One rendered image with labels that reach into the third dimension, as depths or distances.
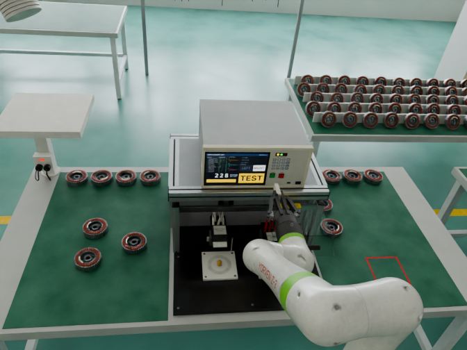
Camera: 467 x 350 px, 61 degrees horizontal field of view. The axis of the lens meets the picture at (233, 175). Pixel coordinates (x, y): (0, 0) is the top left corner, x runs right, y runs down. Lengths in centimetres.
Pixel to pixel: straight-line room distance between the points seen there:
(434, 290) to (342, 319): 123
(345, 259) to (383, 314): 109
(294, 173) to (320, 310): 89
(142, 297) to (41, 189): 89
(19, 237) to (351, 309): 160
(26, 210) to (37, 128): 48
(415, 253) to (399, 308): 125
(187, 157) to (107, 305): 70
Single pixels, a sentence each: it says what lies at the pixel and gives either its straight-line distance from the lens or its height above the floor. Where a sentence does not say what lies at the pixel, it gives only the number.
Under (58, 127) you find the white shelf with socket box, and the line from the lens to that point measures 192.
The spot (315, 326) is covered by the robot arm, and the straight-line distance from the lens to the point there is 87.
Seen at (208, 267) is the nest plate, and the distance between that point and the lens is 179.
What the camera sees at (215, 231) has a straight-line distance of 174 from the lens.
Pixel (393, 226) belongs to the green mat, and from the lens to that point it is 227.
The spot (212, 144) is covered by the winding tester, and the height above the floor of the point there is 132.
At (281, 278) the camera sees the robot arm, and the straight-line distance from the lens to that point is 101.
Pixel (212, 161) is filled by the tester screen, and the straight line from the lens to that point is 157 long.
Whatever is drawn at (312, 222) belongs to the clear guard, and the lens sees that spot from 165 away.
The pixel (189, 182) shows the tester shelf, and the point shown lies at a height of 111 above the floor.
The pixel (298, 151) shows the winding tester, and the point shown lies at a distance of 160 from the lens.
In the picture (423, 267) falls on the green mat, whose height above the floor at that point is 75.
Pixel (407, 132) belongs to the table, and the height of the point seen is 75.
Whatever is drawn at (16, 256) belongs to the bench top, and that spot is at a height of 75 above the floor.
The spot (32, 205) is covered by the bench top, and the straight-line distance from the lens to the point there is 225.
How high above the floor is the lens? 219
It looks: 38 degrees down
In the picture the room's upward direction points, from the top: 6 degrees clockwise
